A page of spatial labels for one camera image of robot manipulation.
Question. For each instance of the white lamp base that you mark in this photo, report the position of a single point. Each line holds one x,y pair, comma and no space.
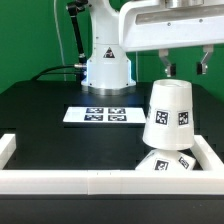
164,160

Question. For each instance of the white lamp shade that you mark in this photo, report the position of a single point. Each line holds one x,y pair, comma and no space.
169,123

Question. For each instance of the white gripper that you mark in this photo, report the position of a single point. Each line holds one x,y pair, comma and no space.
164,24

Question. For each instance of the white U-shaped border frame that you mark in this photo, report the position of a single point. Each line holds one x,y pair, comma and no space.
209,180

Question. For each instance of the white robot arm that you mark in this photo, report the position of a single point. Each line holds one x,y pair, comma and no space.
108,70

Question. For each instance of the white marker plate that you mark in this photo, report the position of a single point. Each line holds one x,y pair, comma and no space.
113,115

